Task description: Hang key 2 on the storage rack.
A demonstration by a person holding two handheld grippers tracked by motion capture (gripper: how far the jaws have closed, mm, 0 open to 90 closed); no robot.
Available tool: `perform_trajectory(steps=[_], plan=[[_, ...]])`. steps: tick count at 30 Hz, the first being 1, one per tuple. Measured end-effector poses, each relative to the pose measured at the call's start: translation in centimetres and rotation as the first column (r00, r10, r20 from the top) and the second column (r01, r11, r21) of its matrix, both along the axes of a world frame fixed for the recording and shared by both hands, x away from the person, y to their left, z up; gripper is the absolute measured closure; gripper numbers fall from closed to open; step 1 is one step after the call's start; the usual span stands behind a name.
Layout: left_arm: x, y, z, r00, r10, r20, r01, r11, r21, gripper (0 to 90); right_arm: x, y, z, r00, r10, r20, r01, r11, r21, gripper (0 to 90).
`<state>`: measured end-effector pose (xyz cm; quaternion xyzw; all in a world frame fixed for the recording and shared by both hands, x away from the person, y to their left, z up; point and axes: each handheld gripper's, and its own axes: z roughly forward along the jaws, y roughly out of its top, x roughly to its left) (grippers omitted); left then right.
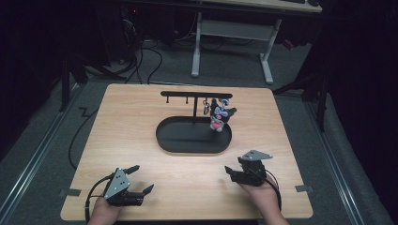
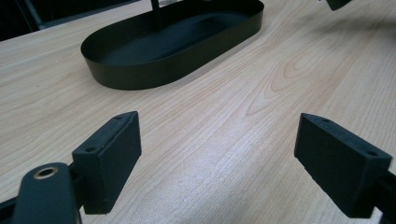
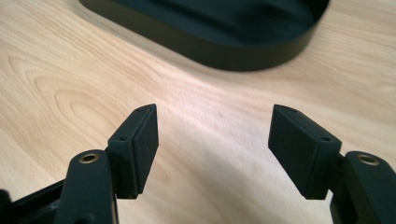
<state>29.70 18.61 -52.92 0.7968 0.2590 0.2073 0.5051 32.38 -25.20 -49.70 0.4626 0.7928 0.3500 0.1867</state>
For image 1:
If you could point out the black key rack with tray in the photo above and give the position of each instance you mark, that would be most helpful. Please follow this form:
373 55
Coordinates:
187 137

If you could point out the silver carabiner keyring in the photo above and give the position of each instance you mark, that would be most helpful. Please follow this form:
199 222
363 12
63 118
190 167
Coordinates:
206 109

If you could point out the white-legged desk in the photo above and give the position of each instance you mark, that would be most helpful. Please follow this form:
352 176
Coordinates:
233 29

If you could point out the black metal stand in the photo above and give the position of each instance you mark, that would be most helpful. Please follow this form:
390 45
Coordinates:
320 103
65 84

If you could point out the grey tape piece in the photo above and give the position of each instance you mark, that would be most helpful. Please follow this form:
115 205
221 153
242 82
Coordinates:
303 188
70 192

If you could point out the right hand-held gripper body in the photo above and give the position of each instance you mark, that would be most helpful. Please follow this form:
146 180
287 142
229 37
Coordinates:
255 170

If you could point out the person's left hand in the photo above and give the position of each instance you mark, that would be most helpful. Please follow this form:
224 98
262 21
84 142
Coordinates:
104 209

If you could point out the metal floor rail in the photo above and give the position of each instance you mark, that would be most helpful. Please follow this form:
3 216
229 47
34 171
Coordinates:
34 162
336 168

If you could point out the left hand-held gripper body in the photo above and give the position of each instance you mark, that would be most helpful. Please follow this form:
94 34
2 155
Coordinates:
117 184

